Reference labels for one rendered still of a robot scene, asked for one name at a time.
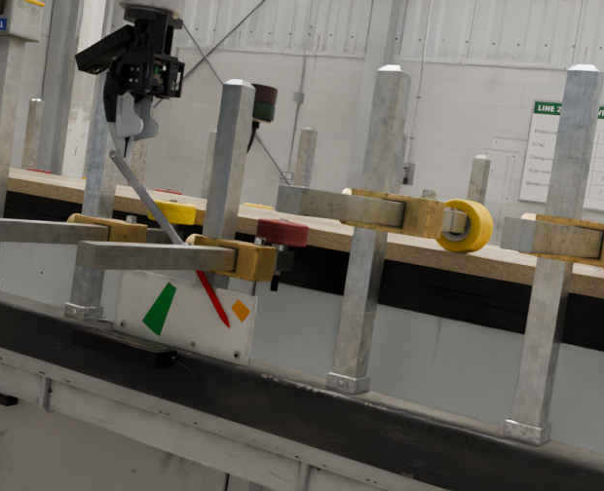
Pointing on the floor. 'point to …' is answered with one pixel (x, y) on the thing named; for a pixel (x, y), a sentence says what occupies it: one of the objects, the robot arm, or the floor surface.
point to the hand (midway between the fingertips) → (120, 148)
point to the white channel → (82, 93)
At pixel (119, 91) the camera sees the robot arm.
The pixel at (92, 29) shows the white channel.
